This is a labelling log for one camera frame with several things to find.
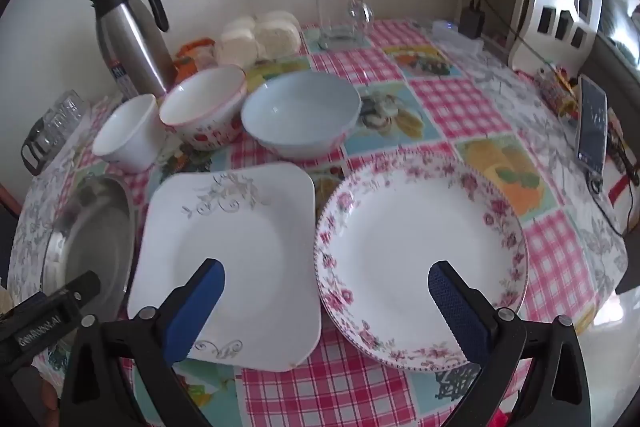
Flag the translucent plastic box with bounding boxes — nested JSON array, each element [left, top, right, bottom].
[[432, 21, 483, 52]]

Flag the colourful snack packets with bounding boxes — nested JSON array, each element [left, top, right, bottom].
[[537, 67, 581, 112]]

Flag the square white plate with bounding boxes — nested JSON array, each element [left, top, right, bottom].
[[126, 162, 322, 373]]

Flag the clear glass cup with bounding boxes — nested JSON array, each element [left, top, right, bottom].
[[50, 90, 85, 128]]

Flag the orange snack packet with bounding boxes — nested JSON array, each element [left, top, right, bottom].
[[174, 38, 217, 82]]

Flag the small white square bowl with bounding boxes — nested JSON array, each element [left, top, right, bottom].
[[91, 94, 168, 174]]

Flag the bag of white steamed buns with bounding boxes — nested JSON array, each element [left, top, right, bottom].
[[215, 11, 302, 68]]

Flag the red-rimmed white bowl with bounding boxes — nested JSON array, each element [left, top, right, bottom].
[[159, 65, 248, 152], [241, 72, 362, 160]]

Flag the pink checkered printed tablecloth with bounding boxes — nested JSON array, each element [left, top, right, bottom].
[[7, 19, 631, 427]]

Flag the smartphone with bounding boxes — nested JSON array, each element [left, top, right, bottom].
[[575, 74, 609, 172]]

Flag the round metal basin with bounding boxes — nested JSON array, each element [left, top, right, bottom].
[[40, 174, 138, 323]]

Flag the stainless steel thermos jug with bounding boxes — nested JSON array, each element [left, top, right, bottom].
[[90, 0, 176, 100]]

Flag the black charger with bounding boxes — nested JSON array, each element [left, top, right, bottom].
[[459, 0, 486, 40]]

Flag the round pink floral plate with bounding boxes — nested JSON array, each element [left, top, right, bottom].
[[314, 150, 529, 373]]

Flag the glass teapot with black handle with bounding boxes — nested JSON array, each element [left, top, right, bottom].
[[21, 107, 71, 176]]

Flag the black phone cable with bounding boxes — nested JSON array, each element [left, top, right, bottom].
[[586, 172, 626, 238]]

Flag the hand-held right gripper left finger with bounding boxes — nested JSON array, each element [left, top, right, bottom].
[[59, 258, 226, 427]]

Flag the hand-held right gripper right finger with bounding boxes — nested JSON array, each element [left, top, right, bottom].
[[428, 260, 593, 427]]

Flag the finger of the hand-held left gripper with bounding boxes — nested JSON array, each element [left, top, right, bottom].
[[42, 270, 102, 309]]

